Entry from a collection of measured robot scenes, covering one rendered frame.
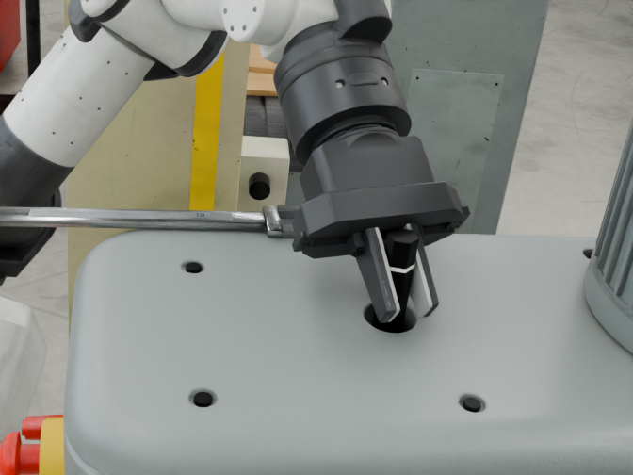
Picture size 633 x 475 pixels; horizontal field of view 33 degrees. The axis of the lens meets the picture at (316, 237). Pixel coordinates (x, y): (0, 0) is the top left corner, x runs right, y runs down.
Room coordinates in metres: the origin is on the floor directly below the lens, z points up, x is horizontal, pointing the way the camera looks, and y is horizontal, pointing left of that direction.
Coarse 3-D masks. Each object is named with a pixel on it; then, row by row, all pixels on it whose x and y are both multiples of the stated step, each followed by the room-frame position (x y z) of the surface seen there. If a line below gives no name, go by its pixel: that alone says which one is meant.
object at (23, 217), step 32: (0, 224) 0.66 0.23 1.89; (32, 224) 0.67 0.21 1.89; (64, 224) 0.67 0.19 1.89; (96, 224) 0.68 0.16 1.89; (128, 224) 0.68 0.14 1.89; (160, 224) 0.69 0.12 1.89; (192, 224) 0.69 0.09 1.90; (224, 224) 0.70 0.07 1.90; (256, 224) 0.70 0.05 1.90; (288, 224) 0.71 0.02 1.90
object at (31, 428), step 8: (32, 416) 0.66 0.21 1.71; (40, 416) 0.66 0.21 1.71; (48, 416) 0.66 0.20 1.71; (56, 416) 0.66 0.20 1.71; (24, 424) 0.65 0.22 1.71; (32, 424) 0.65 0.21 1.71; (40, 424) 0.65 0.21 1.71; (24, 432) 0.65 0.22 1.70; (32, 432) 0.65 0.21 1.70; (40, 432) 0.65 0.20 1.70
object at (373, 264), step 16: (352, 240) 0.62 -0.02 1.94; (368, 240) 0.61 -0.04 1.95; (368, 256) 0.61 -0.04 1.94; (384, 256) 0.61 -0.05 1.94; (368, 272) 0.61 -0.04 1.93; (384, 272) 0.60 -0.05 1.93; (368, 288) 0.60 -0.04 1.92; (384, 288) 0.59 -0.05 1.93; (384, 304) 0.58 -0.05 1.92; (384, 320) 0.58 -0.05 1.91
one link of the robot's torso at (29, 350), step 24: (0, 288) 0.92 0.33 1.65; (0, 312) 0.87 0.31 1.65; (24, 312) 0.89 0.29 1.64; (0, 336) 0.85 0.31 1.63; (24, 336) 0.86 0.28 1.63; (0, 360) 0.84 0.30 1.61; (24, 360) 0.86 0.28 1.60; (0, 384) 0.83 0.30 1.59; (24, 384) 0.85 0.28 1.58; (0, 408) 0.81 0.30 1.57; (24, 408) 0.85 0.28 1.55
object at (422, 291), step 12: (408, 228) 0.63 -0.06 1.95; (420, 228) 0.64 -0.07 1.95; (420, 240) 0.62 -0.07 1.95; (420, 252) 0.62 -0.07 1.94; (420, 264) 0.61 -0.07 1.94; (420, 276) 0.60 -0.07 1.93; (420, 288) 0.60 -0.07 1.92; (432, 288) 0.60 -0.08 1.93; (420, 300) 0.60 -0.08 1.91; (432, 300) 0.59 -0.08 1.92; (420, 312) 0.60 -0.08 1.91
